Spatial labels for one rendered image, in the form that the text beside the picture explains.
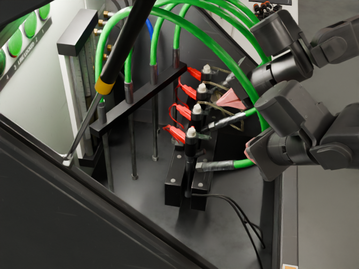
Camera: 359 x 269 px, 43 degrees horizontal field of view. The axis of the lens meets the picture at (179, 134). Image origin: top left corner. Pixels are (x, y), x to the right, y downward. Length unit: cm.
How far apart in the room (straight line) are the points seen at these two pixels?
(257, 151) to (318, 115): 13
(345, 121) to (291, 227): 49
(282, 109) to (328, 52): 19
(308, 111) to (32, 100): 50
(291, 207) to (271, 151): 38
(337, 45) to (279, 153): 21
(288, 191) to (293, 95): 52
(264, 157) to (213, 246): 45
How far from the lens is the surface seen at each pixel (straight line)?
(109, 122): 103
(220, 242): 115
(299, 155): 66
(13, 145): 63
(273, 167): 74
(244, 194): 125
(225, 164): 87
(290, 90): 62
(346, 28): 81
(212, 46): 73
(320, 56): 80
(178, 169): 108
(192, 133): 98
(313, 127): 63
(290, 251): 102
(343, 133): 59
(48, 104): 95
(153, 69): 110
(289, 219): 107
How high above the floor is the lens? 178
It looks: 43 degrees down
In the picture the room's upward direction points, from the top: 2 degrees clockwise
